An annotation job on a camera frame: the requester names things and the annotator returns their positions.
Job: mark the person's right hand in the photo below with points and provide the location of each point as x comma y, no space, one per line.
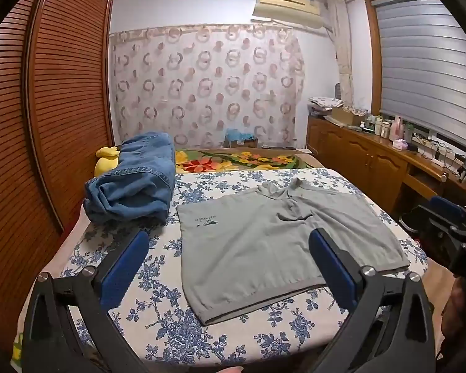
453,315

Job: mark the small pink box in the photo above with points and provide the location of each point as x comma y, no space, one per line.
400,144

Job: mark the pink bottle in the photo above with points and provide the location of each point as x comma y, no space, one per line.
397,129

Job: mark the yellow plush toy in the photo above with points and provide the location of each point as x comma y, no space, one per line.
107,160

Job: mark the blue cloth in box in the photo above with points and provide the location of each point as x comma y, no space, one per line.
235,138

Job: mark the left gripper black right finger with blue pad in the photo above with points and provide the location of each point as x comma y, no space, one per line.
389,327

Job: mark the white power strip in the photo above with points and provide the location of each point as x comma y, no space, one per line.
430,149

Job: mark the brown wooden sideboard cabinet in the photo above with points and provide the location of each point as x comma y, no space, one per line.
395,180

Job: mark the beige wall air conditioner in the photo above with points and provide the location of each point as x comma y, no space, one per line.
299,12

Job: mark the grey window roller blind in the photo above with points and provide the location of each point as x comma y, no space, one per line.
423,65

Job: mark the cardboard box on cabinet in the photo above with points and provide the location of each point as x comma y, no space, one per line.
349,116

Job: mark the patterned pink circle curtain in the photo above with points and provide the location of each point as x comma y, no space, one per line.
199,82

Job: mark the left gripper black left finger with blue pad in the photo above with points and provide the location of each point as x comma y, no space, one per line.
51,342

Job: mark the folded blue denim jeans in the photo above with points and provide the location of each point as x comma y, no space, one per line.
134,178

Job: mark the brown louvered wardrobe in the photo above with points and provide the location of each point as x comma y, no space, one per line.
54,115

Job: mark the colourful flower blanket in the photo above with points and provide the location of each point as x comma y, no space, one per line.
236,159

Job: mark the stack of folded papers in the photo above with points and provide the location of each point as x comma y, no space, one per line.
325,103

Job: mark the grey shorts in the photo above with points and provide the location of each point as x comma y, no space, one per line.
245,251

